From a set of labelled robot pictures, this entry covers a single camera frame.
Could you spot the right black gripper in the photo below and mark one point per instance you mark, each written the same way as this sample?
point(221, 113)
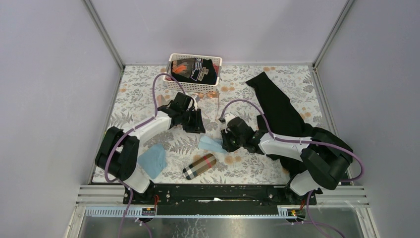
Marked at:
point(225, 133)

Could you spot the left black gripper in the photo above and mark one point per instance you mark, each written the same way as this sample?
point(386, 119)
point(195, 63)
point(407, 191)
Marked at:
point(197, 126)

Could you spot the blue cleaning cloth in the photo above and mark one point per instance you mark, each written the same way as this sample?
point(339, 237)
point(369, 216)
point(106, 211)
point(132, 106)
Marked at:
point(210, 144)
point(153, 160)

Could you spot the pink glasses case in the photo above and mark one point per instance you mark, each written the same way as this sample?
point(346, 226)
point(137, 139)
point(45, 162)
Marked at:
point(160, 100)

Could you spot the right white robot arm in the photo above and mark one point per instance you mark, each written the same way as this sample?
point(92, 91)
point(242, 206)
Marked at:
point(325, 163)

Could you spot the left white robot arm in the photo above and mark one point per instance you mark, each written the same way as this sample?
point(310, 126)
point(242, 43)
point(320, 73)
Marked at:
point(119, 149)

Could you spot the orange lens sunglasses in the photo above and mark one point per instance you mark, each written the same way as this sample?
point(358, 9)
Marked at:
point(211, 102)

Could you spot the white plastic basket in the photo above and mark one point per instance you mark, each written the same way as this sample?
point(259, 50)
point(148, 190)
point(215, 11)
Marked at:
point(172, 83)

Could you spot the plaid glasses case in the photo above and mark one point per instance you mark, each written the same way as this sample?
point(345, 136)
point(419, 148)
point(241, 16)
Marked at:
point(199, 166)

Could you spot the black packaged items in basket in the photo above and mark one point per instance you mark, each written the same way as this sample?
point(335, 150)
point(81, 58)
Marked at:
point(194, 70)

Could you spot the black garment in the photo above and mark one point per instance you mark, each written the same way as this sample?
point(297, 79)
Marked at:
point(282, 117)

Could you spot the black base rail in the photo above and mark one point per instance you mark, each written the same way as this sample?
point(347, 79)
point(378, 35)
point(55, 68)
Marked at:
point(211, 199)

